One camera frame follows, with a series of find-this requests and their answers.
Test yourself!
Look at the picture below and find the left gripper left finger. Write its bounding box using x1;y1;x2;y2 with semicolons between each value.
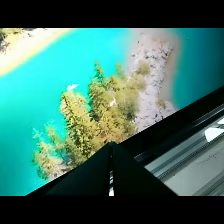
46;142;113;197

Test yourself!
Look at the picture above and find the silver frame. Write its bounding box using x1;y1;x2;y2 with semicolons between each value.
134;103;224;197

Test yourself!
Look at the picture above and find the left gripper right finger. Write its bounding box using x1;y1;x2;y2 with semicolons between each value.
111;142;178;197

